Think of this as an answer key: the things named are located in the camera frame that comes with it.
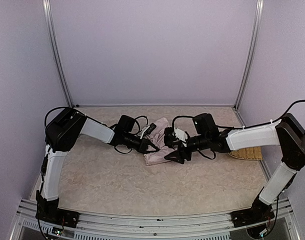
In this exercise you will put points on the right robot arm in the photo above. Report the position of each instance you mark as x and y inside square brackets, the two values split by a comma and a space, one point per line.
[286, 132]

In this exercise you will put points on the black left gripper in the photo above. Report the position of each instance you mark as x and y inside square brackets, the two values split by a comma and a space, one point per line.
[144, 145]

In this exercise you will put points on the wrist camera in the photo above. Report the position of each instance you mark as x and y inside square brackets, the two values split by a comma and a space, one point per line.
[147, 130]
[175, 137]

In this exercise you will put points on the left aluminium frame post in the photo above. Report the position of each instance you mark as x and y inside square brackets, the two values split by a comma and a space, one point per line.
[55, 51]

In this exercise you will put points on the aluminium front rail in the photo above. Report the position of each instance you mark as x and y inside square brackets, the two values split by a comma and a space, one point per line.
[87, 225]

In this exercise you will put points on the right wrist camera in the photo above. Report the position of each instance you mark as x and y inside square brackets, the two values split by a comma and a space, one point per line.
[175, 137]

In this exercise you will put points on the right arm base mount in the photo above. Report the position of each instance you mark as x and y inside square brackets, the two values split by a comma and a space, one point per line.
[252, 215]

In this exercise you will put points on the aluminium frame post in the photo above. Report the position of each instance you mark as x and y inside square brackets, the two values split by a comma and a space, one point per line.
[251, 53]
[55, 51]

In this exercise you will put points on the woven bamboo tray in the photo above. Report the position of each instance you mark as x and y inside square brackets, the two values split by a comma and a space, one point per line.
[249, 154]

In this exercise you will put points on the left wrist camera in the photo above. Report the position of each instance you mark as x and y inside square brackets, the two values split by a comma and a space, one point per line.
[147, 130]

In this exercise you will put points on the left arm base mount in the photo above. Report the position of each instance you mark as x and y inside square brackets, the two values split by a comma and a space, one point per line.
[61, 217]

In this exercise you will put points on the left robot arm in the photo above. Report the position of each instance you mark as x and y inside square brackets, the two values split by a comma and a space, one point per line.
[62, 132]

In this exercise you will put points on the right aluminium frame post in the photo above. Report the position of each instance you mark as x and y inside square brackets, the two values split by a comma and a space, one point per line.
[251, 53]

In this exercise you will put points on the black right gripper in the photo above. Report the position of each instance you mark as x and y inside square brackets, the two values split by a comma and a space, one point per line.
[185, 150]

